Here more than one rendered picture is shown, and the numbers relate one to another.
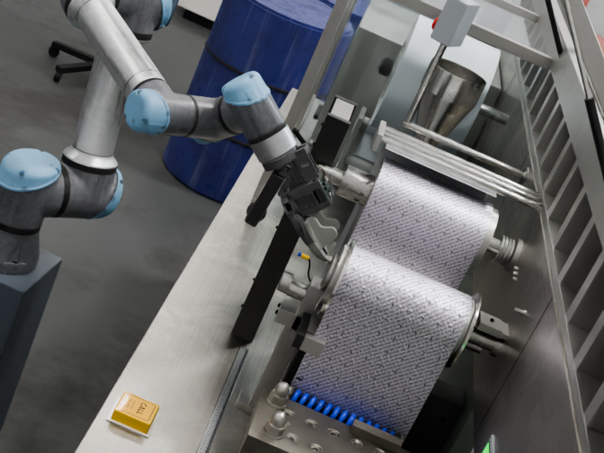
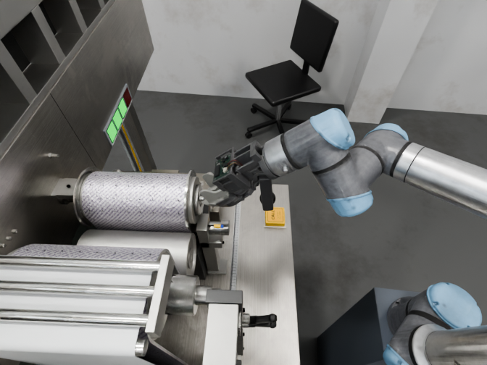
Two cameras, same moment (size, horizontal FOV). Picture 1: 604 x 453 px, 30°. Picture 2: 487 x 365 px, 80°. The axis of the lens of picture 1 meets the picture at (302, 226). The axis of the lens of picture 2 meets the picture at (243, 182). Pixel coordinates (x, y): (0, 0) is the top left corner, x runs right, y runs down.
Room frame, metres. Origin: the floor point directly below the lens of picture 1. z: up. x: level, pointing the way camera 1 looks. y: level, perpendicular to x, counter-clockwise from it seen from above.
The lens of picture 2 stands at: (2.27, 0.05, 1.85)
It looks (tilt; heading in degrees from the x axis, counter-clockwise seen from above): 53 degrees down; 183
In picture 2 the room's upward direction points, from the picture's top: straight up
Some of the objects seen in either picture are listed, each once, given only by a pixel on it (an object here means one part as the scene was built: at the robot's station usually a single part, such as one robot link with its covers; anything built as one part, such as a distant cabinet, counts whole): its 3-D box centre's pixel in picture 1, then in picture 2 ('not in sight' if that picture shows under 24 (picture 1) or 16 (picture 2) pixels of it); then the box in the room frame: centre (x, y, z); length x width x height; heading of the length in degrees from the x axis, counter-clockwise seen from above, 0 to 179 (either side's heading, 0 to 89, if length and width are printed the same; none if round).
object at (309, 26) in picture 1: (290, 86); not in sight; (5.51, 0.34, 0.48); 1.31 x 0.80 x 0.96; 174
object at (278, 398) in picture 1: (280, 393); not in sight; (1.75, -0.09, 1.05); 0.04 x 0.04 x 0.04
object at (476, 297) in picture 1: (462, 330); (91, 196); (1.89, -0.35, 1.25); 0.15 x 0.01 x 0.15; 1
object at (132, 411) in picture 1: (135, 412); (275, 216); (1.72, 0.14, 0.91); 0.07 x 0.07 x 0.02; 1
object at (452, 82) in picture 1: (453, 82); not in sight; (2.60, -0.18, 1.50); 0.14 x 0.14 x 0.06
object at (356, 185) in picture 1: (356, 185); (179, 294); (2.13, -0.06, 1.33); 0.06 x 0.06 x 0.06; 1
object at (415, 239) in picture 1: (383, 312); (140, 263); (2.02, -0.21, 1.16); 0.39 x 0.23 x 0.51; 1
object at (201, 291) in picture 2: (328, 173); (214, 295); (2.13, 0.00, 1.33); 0.06 x 0.03 x 0.03; 91
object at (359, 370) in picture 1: (365, 377); not in sight; (1.82, -0.22, 1.11); 0.23 x 0.01 x 0.18; 91
